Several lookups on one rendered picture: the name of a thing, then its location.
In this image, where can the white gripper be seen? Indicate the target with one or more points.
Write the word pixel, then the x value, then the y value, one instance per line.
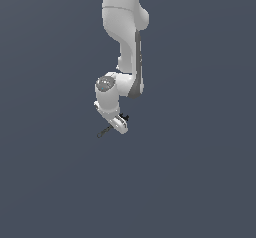
pixel 116 121

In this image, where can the thin dark elongated object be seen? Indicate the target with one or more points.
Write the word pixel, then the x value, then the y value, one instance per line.
pixel 104 131

